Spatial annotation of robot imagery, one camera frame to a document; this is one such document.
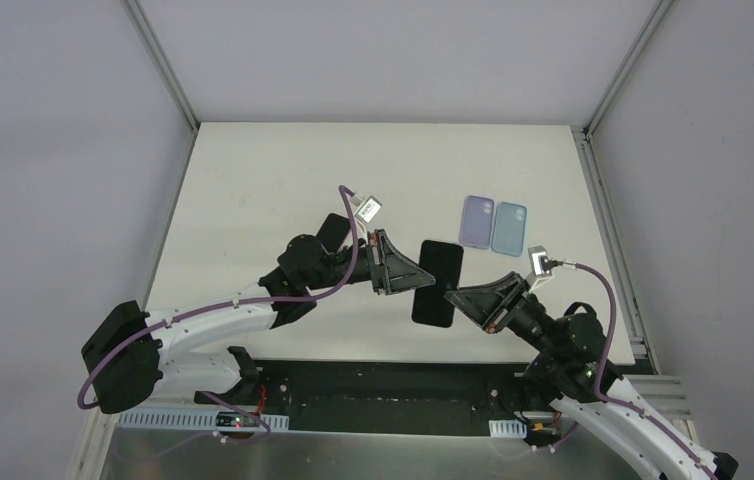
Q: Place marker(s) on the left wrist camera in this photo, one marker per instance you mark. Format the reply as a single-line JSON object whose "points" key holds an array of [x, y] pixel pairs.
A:
{"points": [[365, 209]]}

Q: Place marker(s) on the right white cable duct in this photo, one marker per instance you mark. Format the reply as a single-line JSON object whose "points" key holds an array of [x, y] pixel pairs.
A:
{"points": [[513, 429]]}

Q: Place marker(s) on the lavender phone case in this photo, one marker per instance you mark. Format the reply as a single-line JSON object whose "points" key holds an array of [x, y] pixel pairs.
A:
{"points": [[477, 222]]}

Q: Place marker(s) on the white cable duct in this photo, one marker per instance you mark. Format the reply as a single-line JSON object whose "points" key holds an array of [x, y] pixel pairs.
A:
{"points": [[185, 419], [513, 429]]}

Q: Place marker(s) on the left controller board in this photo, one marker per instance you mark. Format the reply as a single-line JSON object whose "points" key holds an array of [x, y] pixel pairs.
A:
{"points": [[233, 421]]}

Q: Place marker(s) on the right controller board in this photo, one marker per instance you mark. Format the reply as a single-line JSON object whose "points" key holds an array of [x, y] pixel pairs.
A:
{"points": [[544, 431]]}

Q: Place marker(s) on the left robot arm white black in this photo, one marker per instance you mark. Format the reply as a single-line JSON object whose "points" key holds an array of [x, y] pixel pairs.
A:
{"points": [[134, 354]]}

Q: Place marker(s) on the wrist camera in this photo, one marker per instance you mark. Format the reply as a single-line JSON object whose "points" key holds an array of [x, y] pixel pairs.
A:
{"points": [[365, 209], [541, 268]]}

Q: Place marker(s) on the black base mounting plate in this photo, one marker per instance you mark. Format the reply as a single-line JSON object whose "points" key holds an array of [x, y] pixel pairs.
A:
{"points": [[448, 399]]}

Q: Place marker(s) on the left white cable duct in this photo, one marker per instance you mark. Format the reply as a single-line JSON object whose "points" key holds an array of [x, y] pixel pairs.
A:
{"points": [[185, 419]]}

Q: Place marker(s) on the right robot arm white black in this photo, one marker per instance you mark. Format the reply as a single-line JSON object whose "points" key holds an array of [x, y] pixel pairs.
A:
{"points": [[573, 375]]}

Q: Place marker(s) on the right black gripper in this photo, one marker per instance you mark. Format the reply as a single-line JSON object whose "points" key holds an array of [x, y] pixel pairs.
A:
{"points": [[508, 305]]}

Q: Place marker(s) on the black phone purple frame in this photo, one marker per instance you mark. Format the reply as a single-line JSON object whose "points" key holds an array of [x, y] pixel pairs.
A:
{"points": [[333, 232]]}

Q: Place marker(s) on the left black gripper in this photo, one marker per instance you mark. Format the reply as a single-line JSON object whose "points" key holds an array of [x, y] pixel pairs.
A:
{"points": [[379, 263]]}

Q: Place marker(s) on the black phone light blue case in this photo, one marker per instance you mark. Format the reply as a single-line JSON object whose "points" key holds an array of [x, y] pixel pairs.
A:
{"points": [[443, 260]]}

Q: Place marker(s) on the right aluminium frame rail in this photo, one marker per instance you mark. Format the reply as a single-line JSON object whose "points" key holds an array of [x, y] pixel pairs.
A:
{"points": [[663, 392]]}

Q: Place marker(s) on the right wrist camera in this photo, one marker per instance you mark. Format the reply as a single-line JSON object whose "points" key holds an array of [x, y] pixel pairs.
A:
{"points": [[541, 268]]}

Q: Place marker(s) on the controller board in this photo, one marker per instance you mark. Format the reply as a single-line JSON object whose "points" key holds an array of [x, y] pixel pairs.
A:
{"points": [[233, 421], [544, 431]]}

